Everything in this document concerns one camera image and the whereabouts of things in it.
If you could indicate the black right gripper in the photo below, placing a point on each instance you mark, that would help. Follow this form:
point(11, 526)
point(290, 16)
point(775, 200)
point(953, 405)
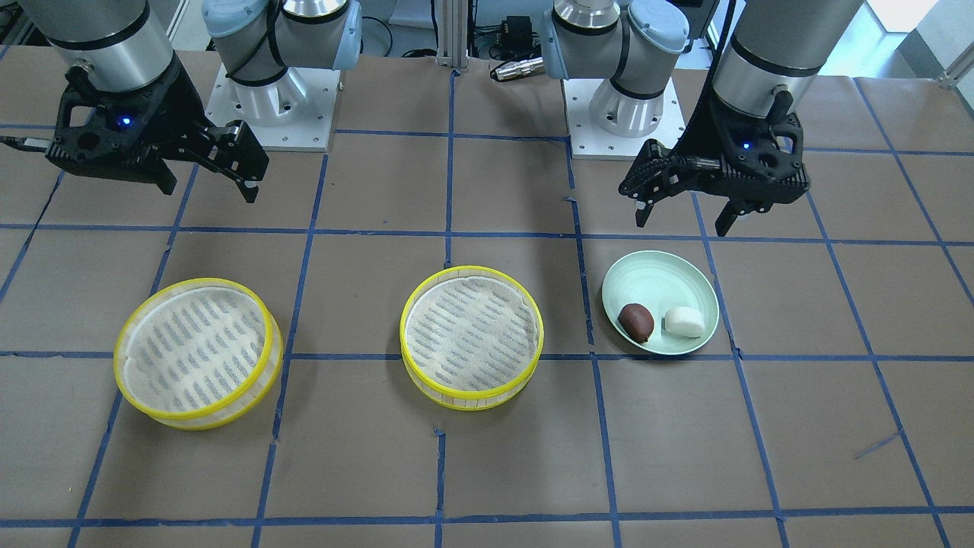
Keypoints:
point(176, 108)

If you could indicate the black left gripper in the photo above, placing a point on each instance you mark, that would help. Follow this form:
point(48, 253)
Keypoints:
point(706, 131)

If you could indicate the white bun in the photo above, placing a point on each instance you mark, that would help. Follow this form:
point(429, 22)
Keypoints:
point(685, 321)

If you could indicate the yellow bamboo steamer basket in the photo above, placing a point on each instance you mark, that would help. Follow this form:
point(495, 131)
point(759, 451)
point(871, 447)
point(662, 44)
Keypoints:
point(198, 354)

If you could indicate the yellow centre steamer basket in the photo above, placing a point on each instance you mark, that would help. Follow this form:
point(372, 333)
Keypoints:
point(471, 337)

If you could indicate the light green plate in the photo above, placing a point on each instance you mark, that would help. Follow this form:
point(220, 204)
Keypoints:
point(661, 282)

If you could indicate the brown bun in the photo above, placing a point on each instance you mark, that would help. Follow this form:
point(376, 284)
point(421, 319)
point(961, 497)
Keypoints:
point(637, 322)

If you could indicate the silver cylindrical connector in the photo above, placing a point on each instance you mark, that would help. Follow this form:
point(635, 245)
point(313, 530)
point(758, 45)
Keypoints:
point(512, 70)

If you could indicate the black power adapter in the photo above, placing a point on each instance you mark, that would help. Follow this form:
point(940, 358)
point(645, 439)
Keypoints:
point(516, 32)

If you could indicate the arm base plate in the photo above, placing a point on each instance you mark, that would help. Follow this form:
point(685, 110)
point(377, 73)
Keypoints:
point(304, 114)
point(593, 129)

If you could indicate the aluminium frame post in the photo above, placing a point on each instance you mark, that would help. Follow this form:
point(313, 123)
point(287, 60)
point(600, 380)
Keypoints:
point(451, 26)

